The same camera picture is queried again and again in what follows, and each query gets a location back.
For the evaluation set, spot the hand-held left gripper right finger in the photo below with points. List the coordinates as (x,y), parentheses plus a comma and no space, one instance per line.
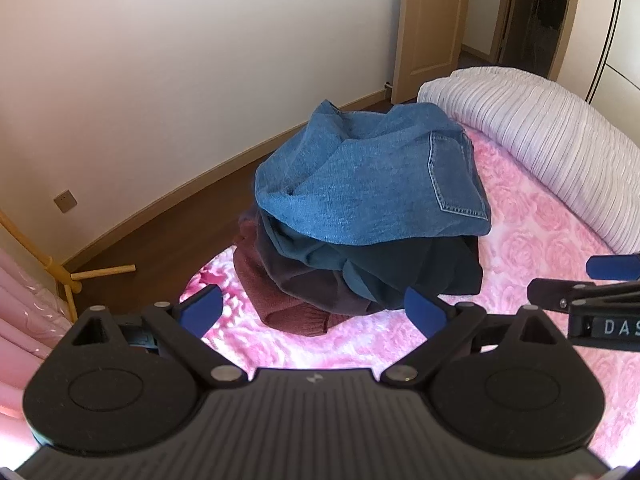
(425,312)

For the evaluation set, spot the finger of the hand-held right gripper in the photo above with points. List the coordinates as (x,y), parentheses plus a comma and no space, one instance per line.
(615,265)
(550,292)

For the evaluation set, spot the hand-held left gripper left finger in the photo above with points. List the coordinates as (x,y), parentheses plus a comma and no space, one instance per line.
(200,310)

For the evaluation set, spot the blue denim jeans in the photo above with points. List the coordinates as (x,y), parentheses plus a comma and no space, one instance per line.
(360,185)

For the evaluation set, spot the dark teal garment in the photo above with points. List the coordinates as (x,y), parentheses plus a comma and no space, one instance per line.
(400,270)

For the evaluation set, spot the pink rose blanket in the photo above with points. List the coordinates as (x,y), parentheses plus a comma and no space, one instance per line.
(525,240)

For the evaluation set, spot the reddish brown knit sweater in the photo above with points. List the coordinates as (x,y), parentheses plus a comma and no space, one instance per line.
(280,310)

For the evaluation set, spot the dark purple garment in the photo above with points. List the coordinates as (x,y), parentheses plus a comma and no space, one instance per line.
(300,280)

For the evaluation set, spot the yellow wooden rack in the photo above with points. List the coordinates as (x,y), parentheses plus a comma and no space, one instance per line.
(100,272)

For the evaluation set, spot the wooden baseboard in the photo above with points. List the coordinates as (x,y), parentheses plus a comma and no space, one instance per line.
(200,177)

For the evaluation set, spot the pink curtain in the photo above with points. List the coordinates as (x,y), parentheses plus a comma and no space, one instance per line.
(25,320)

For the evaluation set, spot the white wardrobe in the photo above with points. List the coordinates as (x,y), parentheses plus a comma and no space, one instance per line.
(625,35)

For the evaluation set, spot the dark hanging garment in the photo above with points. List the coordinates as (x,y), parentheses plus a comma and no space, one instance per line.
(550,0)

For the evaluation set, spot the wooden door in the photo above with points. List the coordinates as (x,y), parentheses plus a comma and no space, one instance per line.
(430,25)

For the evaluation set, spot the brown wall socket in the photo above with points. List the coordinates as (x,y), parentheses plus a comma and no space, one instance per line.
(66,201)

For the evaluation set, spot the wooden door frame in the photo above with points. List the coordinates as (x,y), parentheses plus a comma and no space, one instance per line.
(567,20)

